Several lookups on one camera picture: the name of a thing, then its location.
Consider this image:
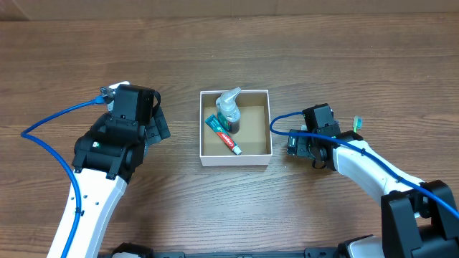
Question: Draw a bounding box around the green white toothbrush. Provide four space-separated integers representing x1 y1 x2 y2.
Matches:
353 115 363 133

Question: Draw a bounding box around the clear pump sanitizer bottle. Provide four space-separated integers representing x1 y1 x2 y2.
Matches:
216 87 242 134

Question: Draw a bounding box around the red green toothpaste tube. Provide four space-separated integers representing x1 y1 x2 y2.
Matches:
205 115 242 156

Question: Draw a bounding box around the green white soap packet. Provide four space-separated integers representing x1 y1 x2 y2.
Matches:
287 136 309 157

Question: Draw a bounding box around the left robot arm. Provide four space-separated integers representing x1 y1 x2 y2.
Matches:
48 81 170 257

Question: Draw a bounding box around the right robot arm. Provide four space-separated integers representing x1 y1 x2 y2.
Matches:
287 104 458 258

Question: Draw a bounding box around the white cardboard box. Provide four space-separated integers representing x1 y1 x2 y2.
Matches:
199 90 273 166

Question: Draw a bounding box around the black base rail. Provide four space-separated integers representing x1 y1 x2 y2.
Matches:
98 243 350 258

